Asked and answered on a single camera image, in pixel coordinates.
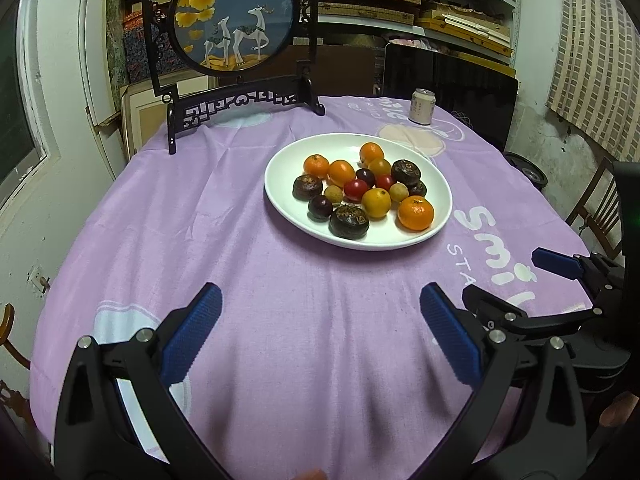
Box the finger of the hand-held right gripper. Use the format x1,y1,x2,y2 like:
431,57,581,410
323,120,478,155
461,284,605,345
531,247,627,307

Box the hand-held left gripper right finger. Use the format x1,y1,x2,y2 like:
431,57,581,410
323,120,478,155
415,282,588,480

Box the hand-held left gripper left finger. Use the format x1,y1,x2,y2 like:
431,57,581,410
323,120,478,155
52,282,223,480

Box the white oval plate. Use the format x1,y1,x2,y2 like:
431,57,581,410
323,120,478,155
264,132,454,251

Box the yellow orange round fruit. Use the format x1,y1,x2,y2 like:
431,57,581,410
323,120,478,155
361,188,392,220

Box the large dark brown mangosteen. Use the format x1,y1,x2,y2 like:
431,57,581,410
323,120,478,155
328,204,371,239

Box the person's right hand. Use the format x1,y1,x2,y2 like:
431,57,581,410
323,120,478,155
599,391,640,428

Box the dark wooden chair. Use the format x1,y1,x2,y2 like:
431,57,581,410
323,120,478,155
565,157,626,266

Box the purple printed tablecloth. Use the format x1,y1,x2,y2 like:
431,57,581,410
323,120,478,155
30,95,608,466

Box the curved wooden chair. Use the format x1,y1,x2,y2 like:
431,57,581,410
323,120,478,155
0,302,36,426

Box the black flat monitor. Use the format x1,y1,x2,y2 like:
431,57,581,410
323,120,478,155
381,42,519,153

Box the white beverage can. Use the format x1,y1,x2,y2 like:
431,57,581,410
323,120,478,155
408,88,437,126

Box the white door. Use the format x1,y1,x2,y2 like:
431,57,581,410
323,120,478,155
79,0,126,176

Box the white framed window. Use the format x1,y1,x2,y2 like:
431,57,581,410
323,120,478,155
0,0,62,203

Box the dark patterned panels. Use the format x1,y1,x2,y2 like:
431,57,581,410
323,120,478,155
105,0,176,86

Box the round deer picture black stand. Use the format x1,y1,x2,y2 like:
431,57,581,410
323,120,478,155
140,0,327,157

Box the wall socket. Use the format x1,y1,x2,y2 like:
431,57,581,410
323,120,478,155
27,265,51,293

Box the tile pattern wall hanging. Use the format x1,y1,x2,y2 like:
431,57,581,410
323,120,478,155
545,0,640,161

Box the framed picture with wooden frame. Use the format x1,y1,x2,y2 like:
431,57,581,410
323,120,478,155
119,75,211,161

